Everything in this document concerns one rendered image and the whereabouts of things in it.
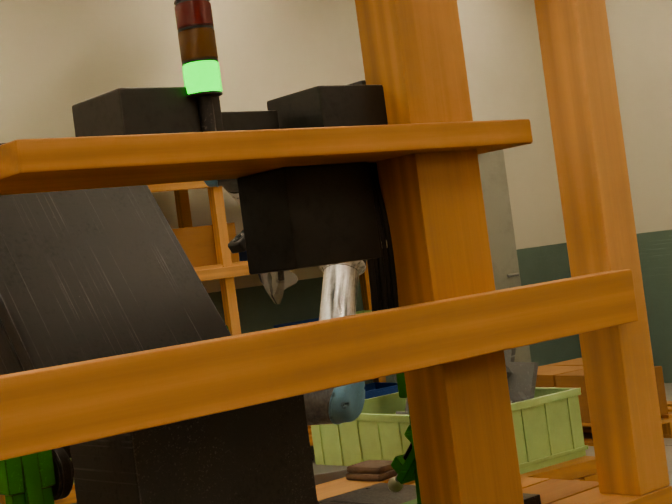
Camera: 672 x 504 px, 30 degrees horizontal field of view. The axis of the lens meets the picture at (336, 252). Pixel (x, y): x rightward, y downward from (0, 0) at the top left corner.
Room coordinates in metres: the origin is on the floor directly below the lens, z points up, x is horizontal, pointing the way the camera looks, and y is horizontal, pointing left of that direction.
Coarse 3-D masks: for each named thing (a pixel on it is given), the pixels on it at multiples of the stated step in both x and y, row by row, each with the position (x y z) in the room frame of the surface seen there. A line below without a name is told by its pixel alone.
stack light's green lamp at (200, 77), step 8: (184, 64) 1.70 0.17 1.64; (192, 64) 1.68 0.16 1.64; (200, 64) 1.68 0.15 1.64; (208, 64) 1.69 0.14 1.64; (216, 64) 1.70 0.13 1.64; (184, 72) 1.69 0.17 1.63; (192, 72) 1.68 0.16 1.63; (200, 72) 1.68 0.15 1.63; (208, 72) 1.68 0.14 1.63; (216, 72) 1.69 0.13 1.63; (184, 80) 1.70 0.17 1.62; (192, 80) 1.68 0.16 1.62; (200, 80) 1.68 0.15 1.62; (208, 80) 1.68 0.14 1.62; (216, 80) 1.69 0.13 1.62; (192, 88) 1.69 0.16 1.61; (200, 88) 1.68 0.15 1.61; (208, 88) 1.68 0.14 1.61; (216, 88) 1.69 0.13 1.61; (192, 96) 1.69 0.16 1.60; (216, 96) 1.72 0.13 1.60
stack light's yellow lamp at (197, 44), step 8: (184, 32) 1.69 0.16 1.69; (192, 32) 1.68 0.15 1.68; (200, 32) 1.68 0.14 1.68; (208, 32) 1.69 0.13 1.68; (184, 40) 1.69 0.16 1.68; (192, 40) 1.68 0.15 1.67; (200, 40) 1.68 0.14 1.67; (208, 40) 1.69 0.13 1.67; (184, 48) 1.69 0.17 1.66; (192, 48) 1.68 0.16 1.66; (200, 48) 1.68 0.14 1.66; (208, 48) 1.69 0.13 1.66; (216, 48) 1.70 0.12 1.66; (184, 56) 1.69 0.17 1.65; (192, 56) 1.68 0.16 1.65; (200, 56) 1.68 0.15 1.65; (208, 56) 1.69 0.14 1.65; (216, 56) 1.70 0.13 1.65
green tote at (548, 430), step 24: (384, 408) 3.53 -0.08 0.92; (528, 408) 3.03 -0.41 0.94; (552, 408) 3.08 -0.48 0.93; (576, 408) 3.13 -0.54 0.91; (312, 432) 3.38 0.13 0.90; (336, 432) 3.29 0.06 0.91; (360, 432) 3.21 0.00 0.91; (384, 432) 3.13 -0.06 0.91; (528, 432) 3.03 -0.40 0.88; (552, 432) 3.07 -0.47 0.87; (576, 432) 3.12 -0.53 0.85; (336, 456) 3.30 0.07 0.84; (360, 456) 3.21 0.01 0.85; (384, 456) 3.14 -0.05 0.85; (528, 456) 3.02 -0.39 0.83; (552, 456) 3.06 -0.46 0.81; (576, 456) 3.12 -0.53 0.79
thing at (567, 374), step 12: (576, 360) 8.76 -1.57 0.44; (540, 372) 8.31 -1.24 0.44; (552, 372) 8.21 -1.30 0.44; (564, 372) 8.12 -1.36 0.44; (576, 372) 8.03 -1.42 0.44; (660, 372) 7.77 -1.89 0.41; (540, 384) 8.18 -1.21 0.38; (552, 384) 8.08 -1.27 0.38; (564, 384) 7.97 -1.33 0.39; (576, 384) 7.88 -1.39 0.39; (660, 384) 7.76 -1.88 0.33; (660, 396) 7.75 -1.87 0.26; (588, 408) 7.82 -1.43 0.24; (660, 408) 7.74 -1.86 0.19; (588, 420) 7.83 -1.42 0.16; (588, 432) 8.35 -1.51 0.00; (588, 444) 7.85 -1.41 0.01
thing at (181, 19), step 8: (176, 0) 1.69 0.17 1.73; (184, 0) 1.69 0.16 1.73; (192, 0) 1.68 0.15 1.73; (200, 0) 1.69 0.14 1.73; (208, 0) 1.71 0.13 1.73; (176, 8) 1.69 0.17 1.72; (184, 8) 1.68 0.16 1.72; (192, 8) 1.68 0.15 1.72; (200, 8) 1.69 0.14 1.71; (208, 8) 1.70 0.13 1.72; (176, 16) 1.70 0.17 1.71; (184, 16) 1.68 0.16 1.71; (192, 16) 1.68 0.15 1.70; (200, 16) 1.68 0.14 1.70; (208, 16) 1.69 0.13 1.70; (184, 24) 1.69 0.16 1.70; (192, 24) 1.68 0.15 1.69; (200, 24) 1.69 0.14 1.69; (208, 24) 1.69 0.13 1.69
